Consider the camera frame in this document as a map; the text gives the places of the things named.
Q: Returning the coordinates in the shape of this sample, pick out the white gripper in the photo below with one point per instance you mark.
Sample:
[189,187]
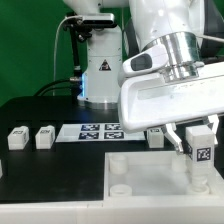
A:
[148,101]

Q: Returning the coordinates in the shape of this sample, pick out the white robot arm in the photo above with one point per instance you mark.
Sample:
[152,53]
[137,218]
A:
[189,29]

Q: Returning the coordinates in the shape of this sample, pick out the white tag sheet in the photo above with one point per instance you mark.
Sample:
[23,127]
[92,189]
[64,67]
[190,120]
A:
[95,132]

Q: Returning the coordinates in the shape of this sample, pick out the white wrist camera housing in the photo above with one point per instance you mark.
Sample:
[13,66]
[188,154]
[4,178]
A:
[146,62]

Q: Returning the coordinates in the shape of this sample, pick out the white front fence rail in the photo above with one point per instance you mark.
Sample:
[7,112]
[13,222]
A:
[102,213]

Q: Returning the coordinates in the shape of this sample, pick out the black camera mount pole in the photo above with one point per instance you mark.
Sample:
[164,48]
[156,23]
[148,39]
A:
[77,72]

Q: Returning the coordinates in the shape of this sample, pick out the black camera on mount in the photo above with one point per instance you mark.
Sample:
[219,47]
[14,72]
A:
[93,20]

